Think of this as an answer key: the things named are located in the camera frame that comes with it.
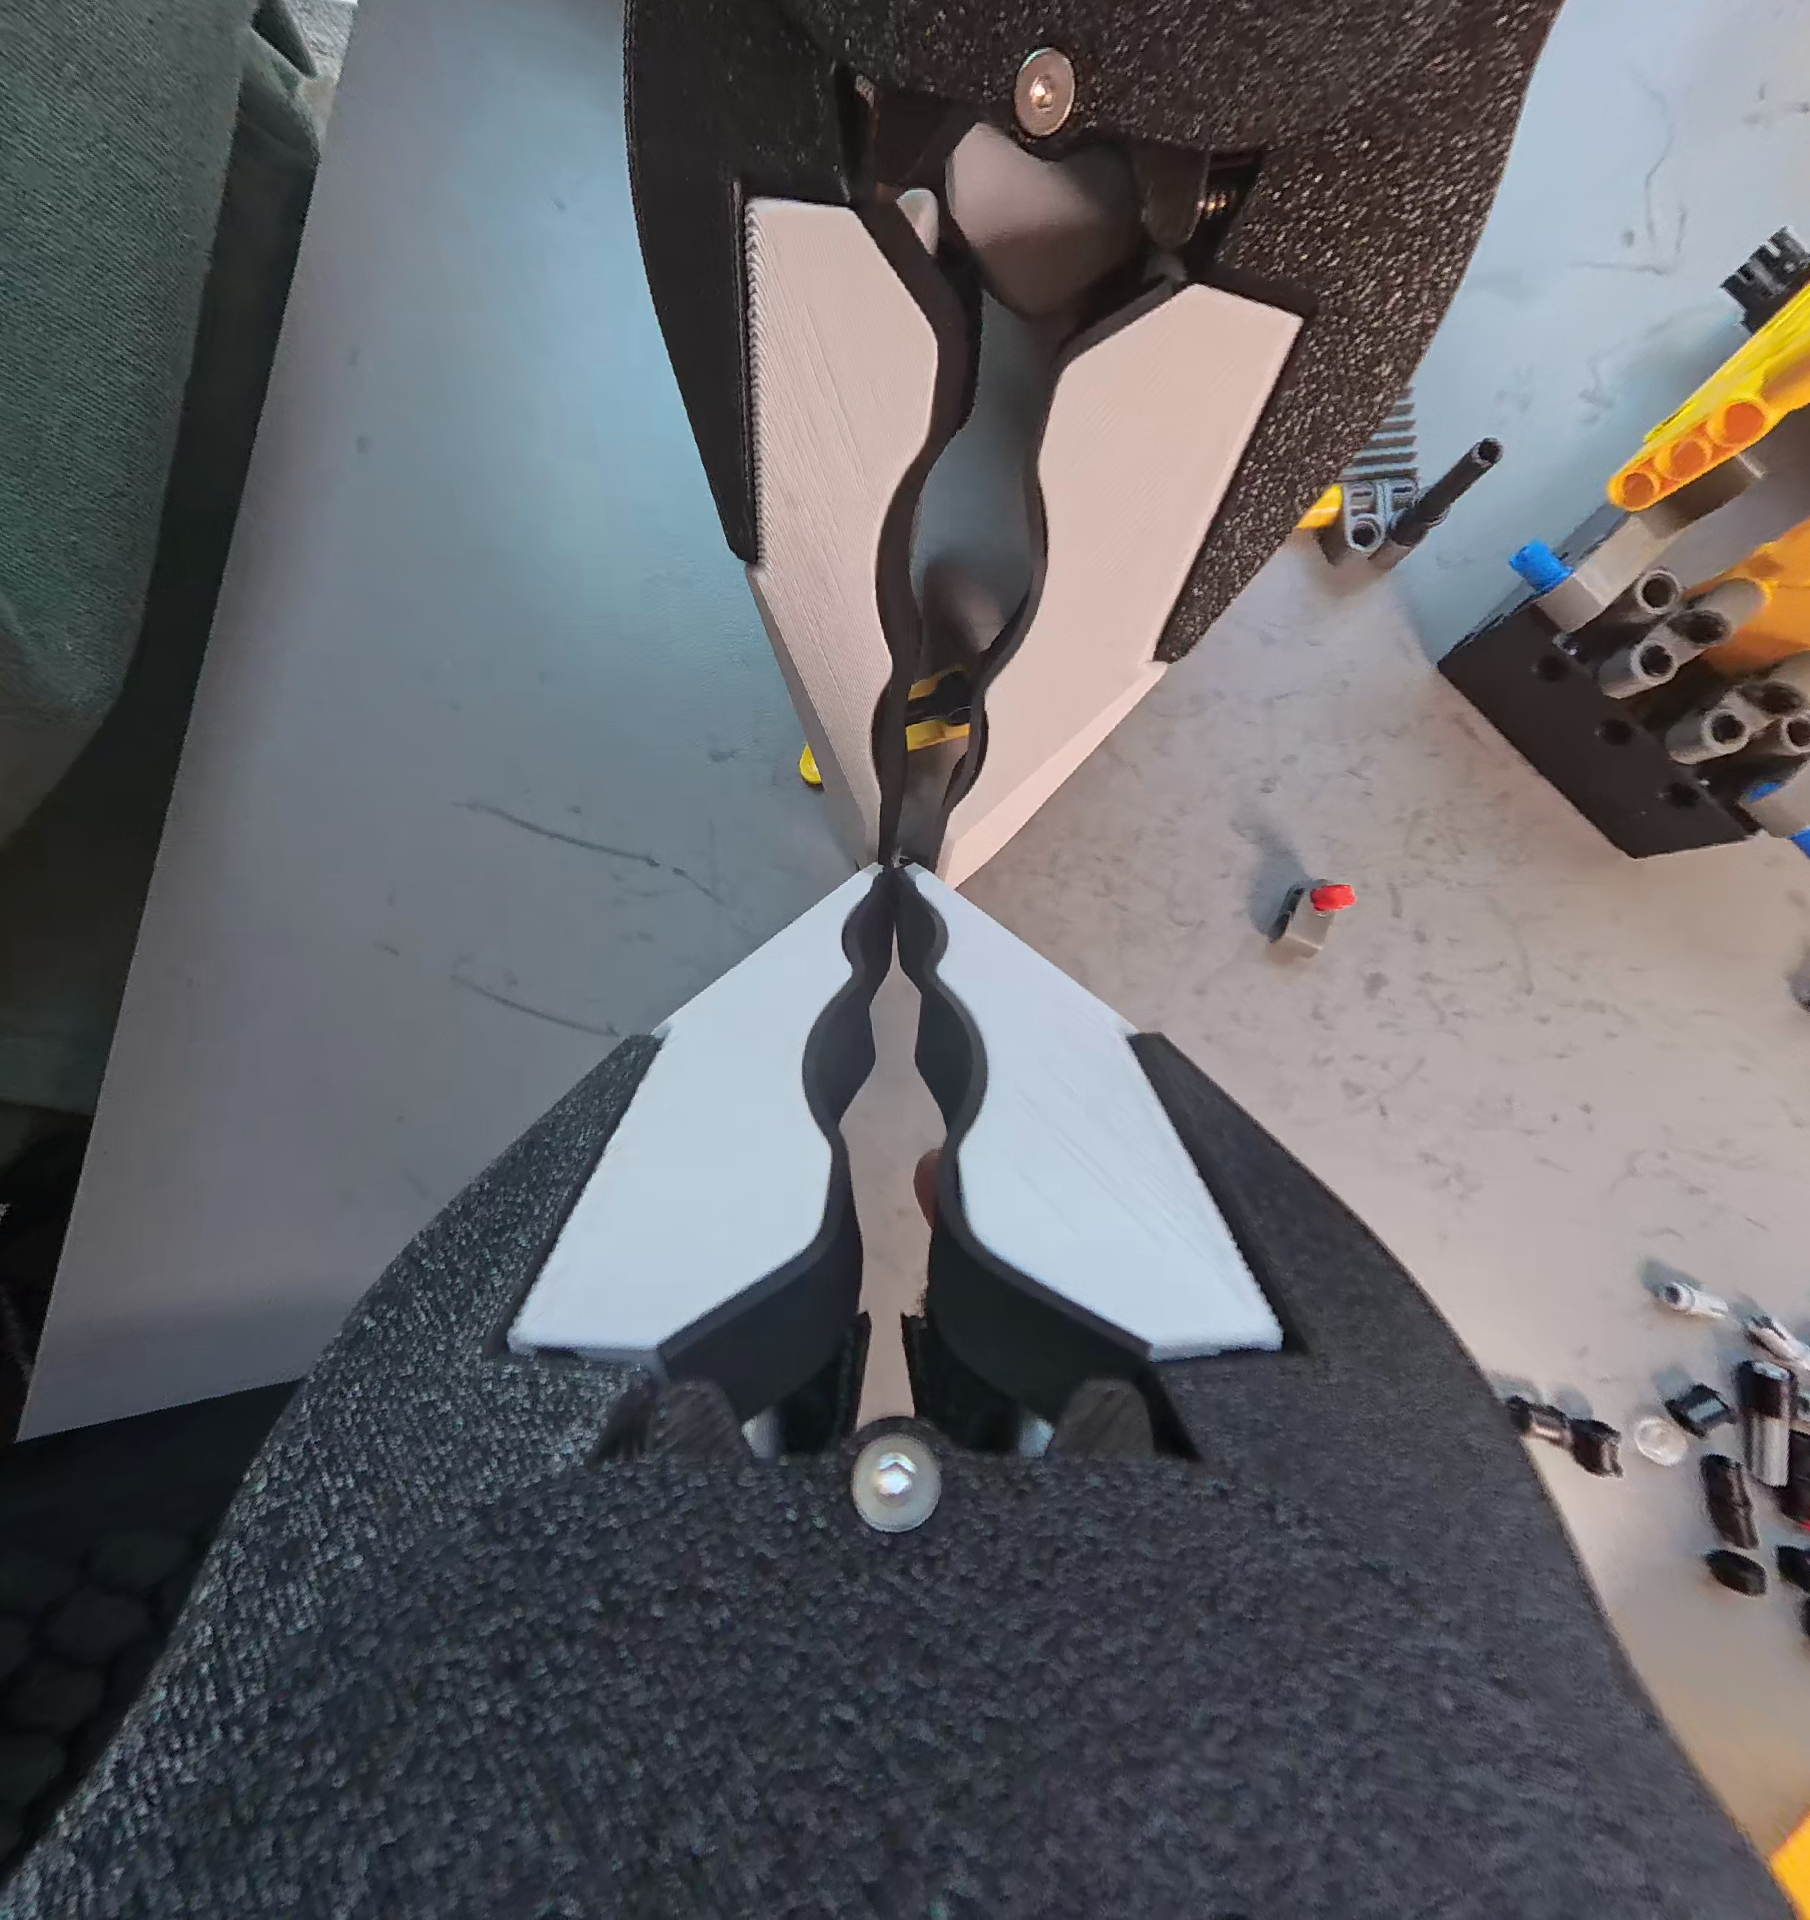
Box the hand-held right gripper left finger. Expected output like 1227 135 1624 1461
511 872 895 1443

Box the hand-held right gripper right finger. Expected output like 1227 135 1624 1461
901 877 1288 1436

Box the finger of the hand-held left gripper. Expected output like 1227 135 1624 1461
739 188 957 877
906 276 1306 886

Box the small yellow lego subassembly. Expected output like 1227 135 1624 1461
794 675 983 789

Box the yellow black lego model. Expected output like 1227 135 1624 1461
1438 225 1810 865

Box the yellow lego subassembly with rack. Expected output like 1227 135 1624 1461
1298 385 1508 571

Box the pile of small lego pins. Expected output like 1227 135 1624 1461
1500 960 1810 1670

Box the person's green sweatshirt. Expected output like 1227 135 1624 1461
0 0 339 1203

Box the black textured pad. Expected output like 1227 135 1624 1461
0 1380 307 1920

